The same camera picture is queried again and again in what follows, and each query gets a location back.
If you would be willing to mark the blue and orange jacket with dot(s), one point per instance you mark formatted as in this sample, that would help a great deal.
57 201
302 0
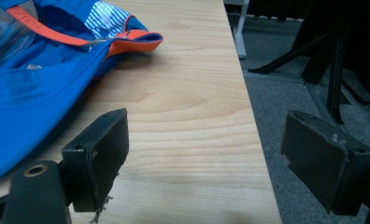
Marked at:
43 77

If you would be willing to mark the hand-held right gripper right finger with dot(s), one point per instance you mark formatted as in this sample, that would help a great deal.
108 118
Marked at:
323 161

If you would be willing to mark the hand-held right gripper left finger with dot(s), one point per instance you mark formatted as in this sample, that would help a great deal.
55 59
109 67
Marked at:
96 161

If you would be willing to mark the black tripod stand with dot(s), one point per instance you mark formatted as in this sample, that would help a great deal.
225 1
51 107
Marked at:
329 59

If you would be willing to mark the grey metal stand leg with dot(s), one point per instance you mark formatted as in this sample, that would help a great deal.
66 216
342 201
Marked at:
240 29

